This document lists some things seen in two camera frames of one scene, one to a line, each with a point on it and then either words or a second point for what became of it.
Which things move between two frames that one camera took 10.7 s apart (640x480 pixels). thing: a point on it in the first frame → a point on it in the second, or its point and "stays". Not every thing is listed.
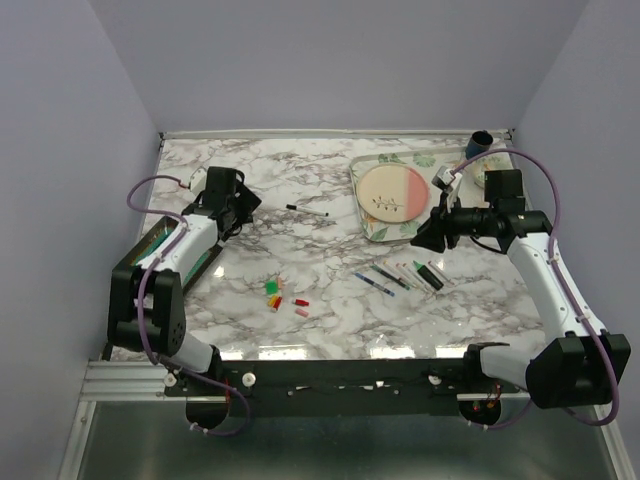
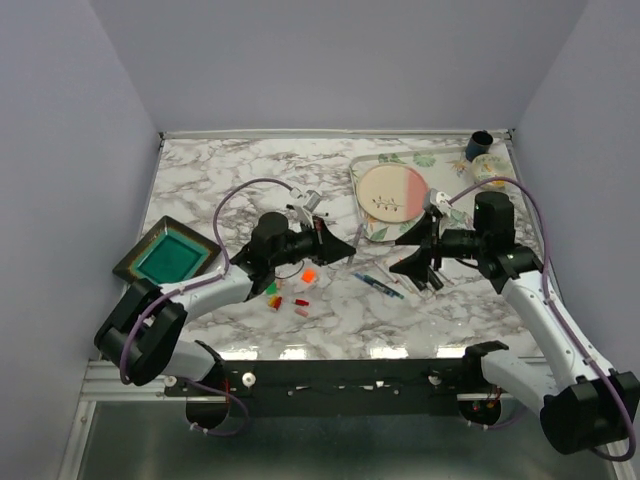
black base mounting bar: [352, 388] stays
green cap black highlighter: [428, 275] stays
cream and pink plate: [392, 193] stays
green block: [272, 287] stays
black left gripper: [247, 203] → [325, 246]
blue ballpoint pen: [375, 284] stays
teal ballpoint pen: [391, 277] → [383, 287]
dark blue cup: [477, 143] stays
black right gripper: [431, 235] → [423, 232]
